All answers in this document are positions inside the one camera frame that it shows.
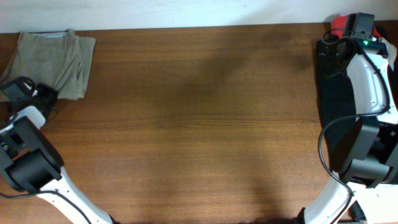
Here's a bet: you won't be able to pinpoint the black garment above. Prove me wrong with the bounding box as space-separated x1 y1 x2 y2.
315 25 398 184

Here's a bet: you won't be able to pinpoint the red garment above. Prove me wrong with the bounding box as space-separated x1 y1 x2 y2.
331 16 382 39

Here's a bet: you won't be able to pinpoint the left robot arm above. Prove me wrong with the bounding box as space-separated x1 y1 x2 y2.
1 77 115 223

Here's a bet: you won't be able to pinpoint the khaki shorts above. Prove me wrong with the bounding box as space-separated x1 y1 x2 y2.
1 30 96 100

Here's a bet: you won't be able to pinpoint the white garment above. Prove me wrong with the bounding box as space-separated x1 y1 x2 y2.
381 37 397 71

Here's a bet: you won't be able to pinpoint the white cloth bottom right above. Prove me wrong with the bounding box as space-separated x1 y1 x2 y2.
348 182 397 223

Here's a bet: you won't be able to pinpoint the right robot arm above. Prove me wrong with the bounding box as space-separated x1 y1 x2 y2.
296 12 397 223

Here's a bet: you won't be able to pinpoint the black object bottom right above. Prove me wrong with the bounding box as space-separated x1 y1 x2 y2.
349 201 367 222

